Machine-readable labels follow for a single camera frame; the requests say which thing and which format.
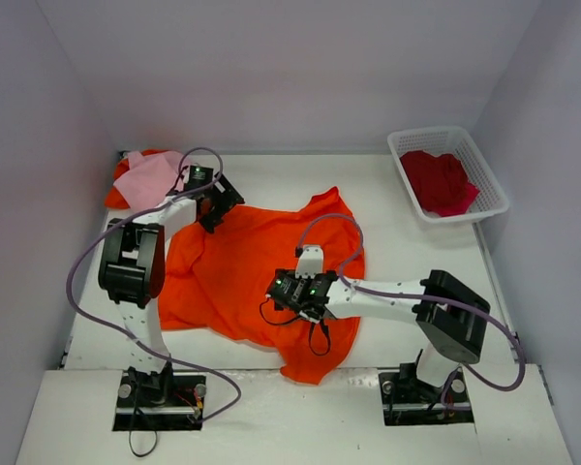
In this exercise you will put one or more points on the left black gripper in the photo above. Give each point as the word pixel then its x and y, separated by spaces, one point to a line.
pixel 223 203

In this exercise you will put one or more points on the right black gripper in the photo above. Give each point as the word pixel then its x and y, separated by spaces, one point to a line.
pixel 281 290

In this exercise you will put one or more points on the orange t shirt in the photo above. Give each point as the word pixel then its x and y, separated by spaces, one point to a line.
pixel 114 199
pixel 218 280

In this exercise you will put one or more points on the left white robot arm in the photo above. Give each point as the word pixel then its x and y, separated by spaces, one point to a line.
pixel 133 265

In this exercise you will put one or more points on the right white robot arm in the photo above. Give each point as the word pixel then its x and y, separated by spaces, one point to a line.
pixel 451 316

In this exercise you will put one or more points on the pink folded t shirt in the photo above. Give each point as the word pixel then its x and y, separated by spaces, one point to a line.
pixel 149 179

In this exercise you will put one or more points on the orange folded t shirt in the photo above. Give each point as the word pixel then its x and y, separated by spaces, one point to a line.
pixel 114 199

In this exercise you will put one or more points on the red t shirt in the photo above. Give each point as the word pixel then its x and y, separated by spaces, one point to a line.
pixel 440 184

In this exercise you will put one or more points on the white plastic basket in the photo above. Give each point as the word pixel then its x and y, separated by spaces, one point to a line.
pixel 438 140

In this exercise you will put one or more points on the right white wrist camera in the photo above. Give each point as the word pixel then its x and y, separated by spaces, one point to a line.
pixel 310 259

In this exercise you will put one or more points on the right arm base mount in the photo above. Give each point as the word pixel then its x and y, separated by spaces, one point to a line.
pixel 406 401

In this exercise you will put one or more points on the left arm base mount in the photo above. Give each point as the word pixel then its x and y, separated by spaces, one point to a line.
pixel 144 409

